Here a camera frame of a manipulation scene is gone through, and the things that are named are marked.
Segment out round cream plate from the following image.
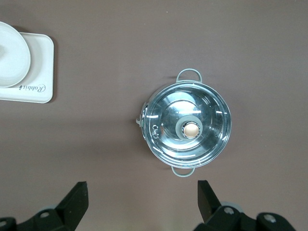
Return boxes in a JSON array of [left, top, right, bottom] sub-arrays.
[[0, 21, 31, 88]]

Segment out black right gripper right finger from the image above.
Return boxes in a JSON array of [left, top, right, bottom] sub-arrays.
[[192, 180, 295, 231]]

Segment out cream rabbit print tray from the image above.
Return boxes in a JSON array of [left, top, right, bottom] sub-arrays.
[[0, 32, 55, 104]]

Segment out glass pot lid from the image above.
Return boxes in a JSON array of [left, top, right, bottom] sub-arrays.
[[144, 83, 232, 168]]

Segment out brown table cover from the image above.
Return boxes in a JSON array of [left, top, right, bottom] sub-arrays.
[[0, 0, 308, 231]]

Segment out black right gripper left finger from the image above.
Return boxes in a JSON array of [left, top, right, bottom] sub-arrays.
[[14, 181, 89, 231]]

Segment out pale green electric pot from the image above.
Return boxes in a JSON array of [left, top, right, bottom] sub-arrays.
[[135, 68, 232, 178]]

